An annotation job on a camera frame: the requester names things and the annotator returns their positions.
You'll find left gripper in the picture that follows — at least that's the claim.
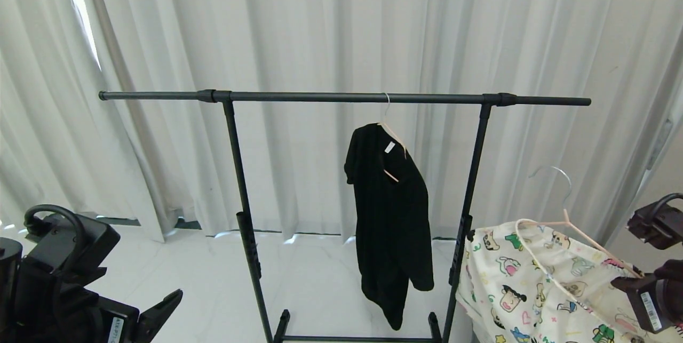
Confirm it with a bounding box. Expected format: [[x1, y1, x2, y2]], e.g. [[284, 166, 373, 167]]
[[11, 266, 184, 343]]

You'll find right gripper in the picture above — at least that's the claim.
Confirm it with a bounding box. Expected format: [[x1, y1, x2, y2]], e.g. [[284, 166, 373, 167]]
[[625, 259, 683, 334]]

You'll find pink clothes hanger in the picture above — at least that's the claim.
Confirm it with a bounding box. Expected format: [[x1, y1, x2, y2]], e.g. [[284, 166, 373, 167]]
[[378, 93, 409, 184], [514, 166, 644, 312]]

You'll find cream printed garment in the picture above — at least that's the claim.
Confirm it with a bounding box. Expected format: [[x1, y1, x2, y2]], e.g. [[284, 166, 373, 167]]
[[455, 220, 668, 343]]

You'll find black garment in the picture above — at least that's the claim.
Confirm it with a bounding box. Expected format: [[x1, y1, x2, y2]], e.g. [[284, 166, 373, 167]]
[[344, 123, 434, 331]]

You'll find black clothes rack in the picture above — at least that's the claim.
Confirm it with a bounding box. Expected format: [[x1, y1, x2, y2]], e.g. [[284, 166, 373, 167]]
[[99, 90, 592, 343]]

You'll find white curtain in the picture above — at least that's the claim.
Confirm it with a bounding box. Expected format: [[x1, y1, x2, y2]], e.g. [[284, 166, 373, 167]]
[[0, 0, 683, 250]]

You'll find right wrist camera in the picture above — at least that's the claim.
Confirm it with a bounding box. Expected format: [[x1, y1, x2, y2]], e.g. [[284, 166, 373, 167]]
[[627, 203, 683, 250]]

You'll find black cable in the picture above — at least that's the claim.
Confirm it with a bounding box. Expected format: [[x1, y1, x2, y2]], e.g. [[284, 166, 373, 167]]
[[24, 204, 87, 274], [643, 193, 683, 218]]

